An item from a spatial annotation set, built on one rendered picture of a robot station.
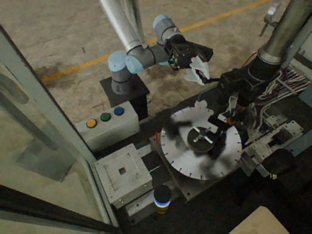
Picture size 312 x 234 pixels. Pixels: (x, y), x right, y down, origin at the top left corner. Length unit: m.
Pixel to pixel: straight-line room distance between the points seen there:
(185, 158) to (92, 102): 1.63
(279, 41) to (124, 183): 0.68
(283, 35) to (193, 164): 0.49
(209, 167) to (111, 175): 0.39
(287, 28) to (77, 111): 1.97
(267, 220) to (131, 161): 0.62
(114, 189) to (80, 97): 1.65
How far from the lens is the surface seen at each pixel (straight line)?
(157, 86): 2.25
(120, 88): 1.19
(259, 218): 1.00
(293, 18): 0.57
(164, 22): 0.80
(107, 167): 0.83
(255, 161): 0.95
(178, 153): 0.77
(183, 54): 0.65
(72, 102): 2.31
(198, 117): 0.87
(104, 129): 0.91
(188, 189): 0.84
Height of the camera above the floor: 1.66
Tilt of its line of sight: 56 degrees down
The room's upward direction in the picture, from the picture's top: 1 degrees counter-clockwise
